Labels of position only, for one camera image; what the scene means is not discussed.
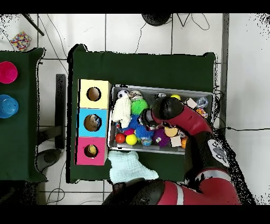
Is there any cream waffle cloth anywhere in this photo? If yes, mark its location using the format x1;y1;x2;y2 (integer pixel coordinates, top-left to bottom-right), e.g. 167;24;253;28
111;98;132;128

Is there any large blue spiky ball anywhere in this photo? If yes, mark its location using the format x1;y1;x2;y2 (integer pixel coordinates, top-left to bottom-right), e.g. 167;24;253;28
128;115;142;130

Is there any dark green tablecloth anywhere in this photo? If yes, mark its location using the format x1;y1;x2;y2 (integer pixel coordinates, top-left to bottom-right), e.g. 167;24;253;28
0;48;45;182
67;44;217;183

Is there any yellow-green ball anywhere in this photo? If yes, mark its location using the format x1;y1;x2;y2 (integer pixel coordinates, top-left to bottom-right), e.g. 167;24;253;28
126;134;139;146

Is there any blue cup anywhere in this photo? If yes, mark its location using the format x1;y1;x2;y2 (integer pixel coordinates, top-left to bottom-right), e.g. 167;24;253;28
0;94;20;119

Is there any black round stand base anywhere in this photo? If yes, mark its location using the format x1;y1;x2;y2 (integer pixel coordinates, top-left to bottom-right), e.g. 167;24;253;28
141;13;171;26

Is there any purple spiky ball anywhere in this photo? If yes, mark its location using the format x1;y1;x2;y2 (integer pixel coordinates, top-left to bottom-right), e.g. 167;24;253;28
154;128;170;148

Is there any black chair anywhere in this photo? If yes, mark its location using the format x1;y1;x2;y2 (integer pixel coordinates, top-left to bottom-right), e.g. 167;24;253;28
37;73;68;170

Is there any clear mesh bin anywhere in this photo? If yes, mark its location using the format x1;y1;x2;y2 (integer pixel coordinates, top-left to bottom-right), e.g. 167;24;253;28
108;86;214;155

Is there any plain wooden cube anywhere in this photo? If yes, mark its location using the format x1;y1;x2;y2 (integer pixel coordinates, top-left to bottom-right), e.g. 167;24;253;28
185;97;198;110

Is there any small soccer ball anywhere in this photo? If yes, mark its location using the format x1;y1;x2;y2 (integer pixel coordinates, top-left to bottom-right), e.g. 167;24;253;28
117;89;129;100

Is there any wooden box with three holes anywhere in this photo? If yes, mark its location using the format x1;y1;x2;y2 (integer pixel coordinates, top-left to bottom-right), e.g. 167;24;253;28
75;79;111;166

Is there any pink cup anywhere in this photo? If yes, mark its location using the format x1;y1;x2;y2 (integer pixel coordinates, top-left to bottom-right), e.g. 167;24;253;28
0;61;18;85

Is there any mint green cloth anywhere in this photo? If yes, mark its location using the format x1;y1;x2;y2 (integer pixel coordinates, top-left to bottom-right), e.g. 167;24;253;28
109;151;159;184

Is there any multicoloured patterned object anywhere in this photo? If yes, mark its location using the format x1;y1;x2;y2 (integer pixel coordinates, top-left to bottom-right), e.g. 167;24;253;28
9;31;32;52

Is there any black rod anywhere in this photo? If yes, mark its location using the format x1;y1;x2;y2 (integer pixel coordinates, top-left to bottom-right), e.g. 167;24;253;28
22;14;45;36

